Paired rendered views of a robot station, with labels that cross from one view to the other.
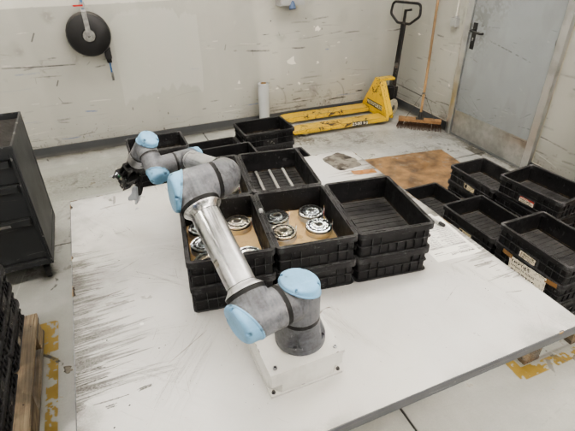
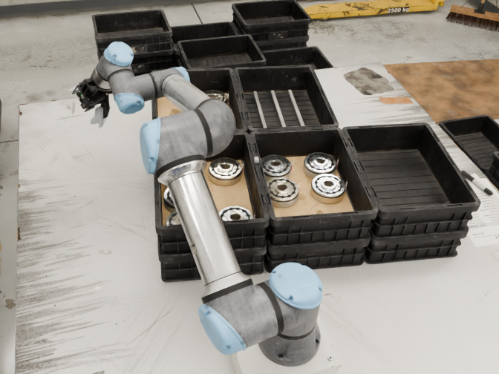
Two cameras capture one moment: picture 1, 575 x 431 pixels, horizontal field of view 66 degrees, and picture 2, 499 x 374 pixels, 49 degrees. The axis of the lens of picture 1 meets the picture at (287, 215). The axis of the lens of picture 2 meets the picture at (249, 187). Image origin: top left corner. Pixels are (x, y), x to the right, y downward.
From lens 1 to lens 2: 0.23 m
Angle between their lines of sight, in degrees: 10
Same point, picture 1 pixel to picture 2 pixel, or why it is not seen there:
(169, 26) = not seen: outside the picture
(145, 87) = not seen: outside the picture
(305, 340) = (294, 350)
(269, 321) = (252, 332)
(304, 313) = (297, 323)
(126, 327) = (79, 290)
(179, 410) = not seen: outside the picture
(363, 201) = (390, 152)
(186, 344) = (149, 323)
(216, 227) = (197, 203)
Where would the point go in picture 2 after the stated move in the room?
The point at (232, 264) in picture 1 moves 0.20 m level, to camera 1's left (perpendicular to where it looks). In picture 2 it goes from (213, 254) to (120, 244)
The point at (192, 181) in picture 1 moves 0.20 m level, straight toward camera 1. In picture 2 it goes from (171, 138) to (174, 202)
